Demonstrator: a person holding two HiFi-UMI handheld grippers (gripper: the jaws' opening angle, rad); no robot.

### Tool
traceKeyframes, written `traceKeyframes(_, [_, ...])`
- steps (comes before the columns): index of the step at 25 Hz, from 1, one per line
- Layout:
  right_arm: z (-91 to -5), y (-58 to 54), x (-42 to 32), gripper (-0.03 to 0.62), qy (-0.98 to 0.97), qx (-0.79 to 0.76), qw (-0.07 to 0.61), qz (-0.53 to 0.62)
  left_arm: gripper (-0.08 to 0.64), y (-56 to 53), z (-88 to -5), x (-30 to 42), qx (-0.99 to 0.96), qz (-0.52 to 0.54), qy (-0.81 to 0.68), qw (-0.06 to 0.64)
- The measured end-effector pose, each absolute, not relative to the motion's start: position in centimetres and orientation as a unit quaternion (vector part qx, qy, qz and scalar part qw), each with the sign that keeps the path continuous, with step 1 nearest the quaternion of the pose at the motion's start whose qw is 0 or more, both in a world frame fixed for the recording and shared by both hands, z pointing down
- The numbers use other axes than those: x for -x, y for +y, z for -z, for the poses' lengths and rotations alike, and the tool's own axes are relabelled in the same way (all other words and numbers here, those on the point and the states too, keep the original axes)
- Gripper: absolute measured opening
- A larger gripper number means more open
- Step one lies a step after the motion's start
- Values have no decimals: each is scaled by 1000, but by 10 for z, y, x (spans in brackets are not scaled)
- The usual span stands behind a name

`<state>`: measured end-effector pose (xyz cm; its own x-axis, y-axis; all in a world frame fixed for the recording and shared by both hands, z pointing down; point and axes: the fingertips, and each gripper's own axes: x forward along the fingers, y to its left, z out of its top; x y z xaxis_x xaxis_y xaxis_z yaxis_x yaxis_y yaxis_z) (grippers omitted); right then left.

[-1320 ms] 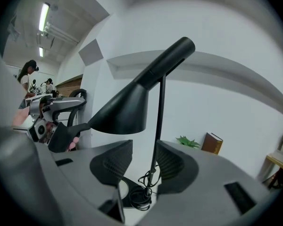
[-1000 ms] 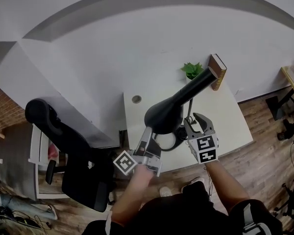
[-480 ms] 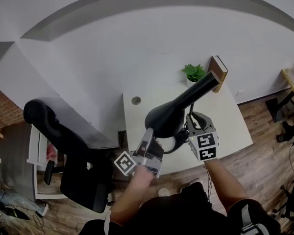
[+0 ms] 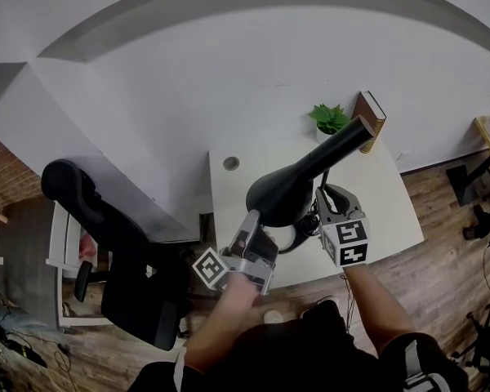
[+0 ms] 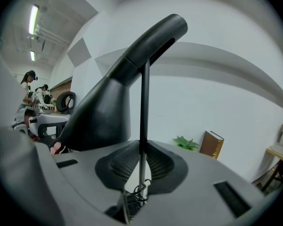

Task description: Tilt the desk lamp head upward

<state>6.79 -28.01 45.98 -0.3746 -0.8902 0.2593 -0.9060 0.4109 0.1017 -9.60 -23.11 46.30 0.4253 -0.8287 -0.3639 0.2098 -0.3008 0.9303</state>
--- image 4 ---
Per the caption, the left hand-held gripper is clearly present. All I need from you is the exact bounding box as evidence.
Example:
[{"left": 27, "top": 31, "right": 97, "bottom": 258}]
[{"left": 191, "top": 210, "right": 278, "bottom": 296}]

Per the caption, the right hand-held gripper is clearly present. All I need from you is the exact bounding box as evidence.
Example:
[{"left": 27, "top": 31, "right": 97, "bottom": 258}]
[{"left": 314, "top": 185, "right": 371, "bottom": 268}]

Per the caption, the black desk lamp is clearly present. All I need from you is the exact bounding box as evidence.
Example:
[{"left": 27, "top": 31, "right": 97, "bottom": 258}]
[{"left": 244, "top": 114, "right": 371, "bottom": 256}]

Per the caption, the person's right forearm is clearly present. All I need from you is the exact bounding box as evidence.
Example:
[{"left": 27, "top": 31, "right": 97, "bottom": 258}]
[{"left": 342, "top": 263, "right": 416, "bottom": 359}]

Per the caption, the person's left forearm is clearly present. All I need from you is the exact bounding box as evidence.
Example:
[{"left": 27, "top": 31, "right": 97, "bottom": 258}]
[{"left": 183, "top": 275, "right": 262, "bottom": 375}]

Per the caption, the small green potted plant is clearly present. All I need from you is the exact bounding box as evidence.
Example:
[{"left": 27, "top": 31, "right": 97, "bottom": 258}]
[{"left": 308, "top": 103, "right": 351, "bottom": 145}]

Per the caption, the brown hardcover book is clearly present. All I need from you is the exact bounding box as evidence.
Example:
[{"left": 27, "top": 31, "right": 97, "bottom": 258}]
[{"left": 350, "top": 90, "right": 388, "bottom": 154}]

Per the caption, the person's black clothing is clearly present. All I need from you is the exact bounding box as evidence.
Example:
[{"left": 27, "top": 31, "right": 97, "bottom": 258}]
[{"left": 128, "top": 300, "right": 470, "bottom": 392}]

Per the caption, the black office chair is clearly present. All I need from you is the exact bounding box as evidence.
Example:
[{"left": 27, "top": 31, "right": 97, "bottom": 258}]
[{"left": 40, "top": 159, "right": 191, "bottom": 350}]

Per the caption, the red bag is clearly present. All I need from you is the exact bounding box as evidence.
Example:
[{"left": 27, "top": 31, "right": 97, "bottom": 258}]
[{"left": 79, "top": 233, "right": 97, "bottom": 259}]

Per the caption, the white shelf unit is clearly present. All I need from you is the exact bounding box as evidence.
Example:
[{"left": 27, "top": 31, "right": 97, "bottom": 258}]
[{"left": 45, "top": 200, "right": 111, "bottom": 328}]

